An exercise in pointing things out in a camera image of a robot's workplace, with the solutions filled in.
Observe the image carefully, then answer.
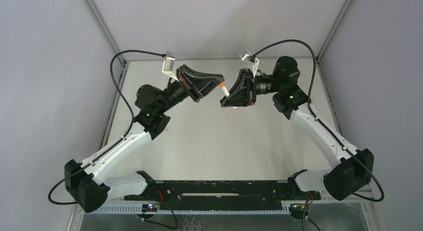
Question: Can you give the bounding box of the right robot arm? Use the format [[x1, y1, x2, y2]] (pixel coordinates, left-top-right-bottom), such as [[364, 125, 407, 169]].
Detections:
[[220, 56, 374, 201]]

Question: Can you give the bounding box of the left camera cable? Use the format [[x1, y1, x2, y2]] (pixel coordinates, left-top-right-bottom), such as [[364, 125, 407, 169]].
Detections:
[[48, 50, 166, 206]]

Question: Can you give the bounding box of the right controller board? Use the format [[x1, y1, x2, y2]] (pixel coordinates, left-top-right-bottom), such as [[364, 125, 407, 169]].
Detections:
[[289, 204, 310, 220]]

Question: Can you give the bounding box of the white pen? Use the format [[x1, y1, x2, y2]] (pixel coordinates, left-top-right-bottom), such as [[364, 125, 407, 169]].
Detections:
[[220, 82, 229, 99]]

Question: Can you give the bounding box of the white cable duct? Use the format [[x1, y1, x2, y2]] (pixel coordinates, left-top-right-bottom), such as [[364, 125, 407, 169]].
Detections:
[[92, 202, 290, 215]]

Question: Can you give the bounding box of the right camera cable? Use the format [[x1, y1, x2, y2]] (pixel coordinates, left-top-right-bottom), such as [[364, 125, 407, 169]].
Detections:
[[250, 39, 385, 203]]

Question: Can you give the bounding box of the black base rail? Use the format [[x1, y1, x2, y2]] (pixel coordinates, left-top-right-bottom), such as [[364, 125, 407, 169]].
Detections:
[[124, 180, 321, 208]]

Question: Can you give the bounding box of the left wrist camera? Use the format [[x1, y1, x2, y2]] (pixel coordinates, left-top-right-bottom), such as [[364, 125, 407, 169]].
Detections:
[[162, 51, 177, 79]]

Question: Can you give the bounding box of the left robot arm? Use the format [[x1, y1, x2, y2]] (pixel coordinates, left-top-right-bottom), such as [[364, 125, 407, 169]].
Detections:
[[64, 64, 224, 213]]

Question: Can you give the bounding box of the camera cable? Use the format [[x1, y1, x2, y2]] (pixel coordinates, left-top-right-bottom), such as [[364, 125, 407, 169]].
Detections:
[[48, 50, 166, 206], [250, 39, 385, 203]]

